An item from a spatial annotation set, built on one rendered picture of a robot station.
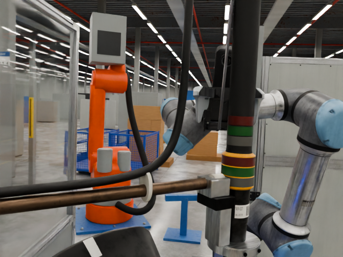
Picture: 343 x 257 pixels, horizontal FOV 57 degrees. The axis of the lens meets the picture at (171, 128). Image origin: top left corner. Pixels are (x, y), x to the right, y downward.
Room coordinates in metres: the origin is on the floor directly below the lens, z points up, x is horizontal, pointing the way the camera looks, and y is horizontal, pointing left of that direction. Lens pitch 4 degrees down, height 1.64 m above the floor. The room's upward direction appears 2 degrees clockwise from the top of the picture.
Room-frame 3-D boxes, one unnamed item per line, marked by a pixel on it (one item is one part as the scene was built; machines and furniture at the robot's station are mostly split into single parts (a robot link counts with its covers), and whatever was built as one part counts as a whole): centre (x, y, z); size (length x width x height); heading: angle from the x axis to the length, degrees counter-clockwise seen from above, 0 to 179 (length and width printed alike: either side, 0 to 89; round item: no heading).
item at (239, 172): (0.41, -0.09, 1.56); 0.04 x 0.04 x 0.01
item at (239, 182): (0.41, -0.09, 1.54); 0.04 x 0.04 x 0.01
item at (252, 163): (0.41, -0.09, 1.57); 0.04 x 0.04 x 0.01
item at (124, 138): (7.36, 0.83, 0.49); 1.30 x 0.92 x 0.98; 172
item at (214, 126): (0.62, -0.10, 1.63); 0.12 x 0.08 x 0.09; 175
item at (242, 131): (0.41, -0.09, 1.61); 0.03 x 0.03 x 0.01
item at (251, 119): (0.41, -0.09, 1.62); 0.03 x 0.03 x 0.01
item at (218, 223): (0.40, -0.08, 1.50); 0.09 x 0.07 x 0.10; 121
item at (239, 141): (0.41, -0.09, 1.59); 0.03 x 0.03 x 0.01
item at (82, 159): (7.46, 1.85, 0.49); 1.27 x 0.88 x 0.98; 172
